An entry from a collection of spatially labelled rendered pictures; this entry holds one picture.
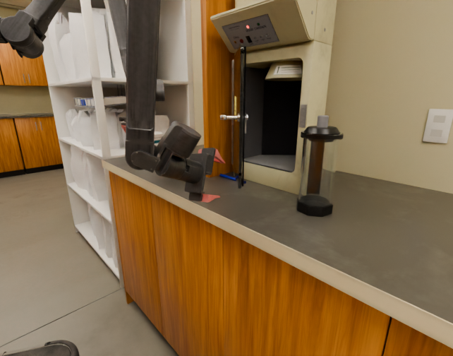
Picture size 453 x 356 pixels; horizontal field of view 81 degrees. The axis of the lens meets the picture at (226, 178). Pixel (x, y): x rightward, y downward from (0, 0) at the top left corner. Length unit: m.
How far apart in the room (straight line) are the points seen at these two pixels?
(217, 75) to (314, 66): 0.37
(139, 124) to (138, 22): 0.18
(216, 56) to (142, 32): 0.56
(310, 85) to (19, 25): 0.87
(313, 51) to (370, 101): 0.45
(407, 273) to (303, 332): 0.29
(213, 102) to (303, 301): 0.74
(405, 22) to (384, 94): 0.24
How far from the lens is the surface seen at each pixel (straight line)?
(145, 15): 0.55
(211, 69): 1.06
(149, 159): 0.58
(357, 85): 1.27
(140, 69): 0.55
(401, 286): 0.59
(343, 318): 0.67
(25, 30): 1.06
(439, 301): 0.58
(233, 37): 1.00
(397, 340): 0.64
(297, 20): 0.84
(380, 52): 1.26
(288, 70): 0.95
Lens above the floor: 1.26
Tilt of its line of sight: 17 degrees down
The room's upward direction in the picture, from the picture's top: straight up
